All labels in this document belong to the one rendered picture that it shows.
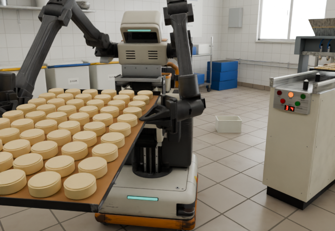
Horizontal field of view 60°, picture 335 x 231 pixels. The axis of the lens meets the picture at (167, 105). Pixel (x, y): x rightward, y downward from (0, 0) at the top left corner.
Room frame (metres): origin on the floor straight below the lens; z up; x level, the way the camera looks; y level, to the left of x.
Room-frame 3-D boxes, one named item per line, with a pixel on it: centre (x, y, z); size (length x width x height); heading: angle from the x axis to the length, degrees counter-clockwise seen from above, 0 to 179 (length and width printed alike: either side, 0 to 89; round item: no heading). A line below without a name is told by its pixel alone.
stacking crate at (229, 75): (6.50, -1.23, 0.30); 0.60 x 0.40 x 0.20; 129
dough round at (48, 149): (0.55, 0.25, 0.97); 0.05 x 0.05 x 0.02
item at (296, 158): (2.11, -1.09, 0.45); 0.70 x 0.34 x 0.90; 131
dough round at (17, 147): (0.56, 0.31, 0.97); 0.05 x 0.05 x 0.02
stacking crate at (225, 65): (6.50, -1.23, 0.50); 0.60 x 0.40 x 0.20; 131
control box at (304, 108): (1.87, -0.82, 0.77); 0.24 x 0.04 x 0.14; 41
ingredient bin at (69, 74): (4.47, 1.57, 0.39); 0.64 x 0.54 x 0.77; 38
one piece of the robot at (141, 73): (1.58, 0.14, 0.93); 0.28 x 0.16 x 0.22; 83
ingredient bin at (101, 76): (4.88, 1.06, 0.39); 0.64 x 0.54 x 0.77; 36
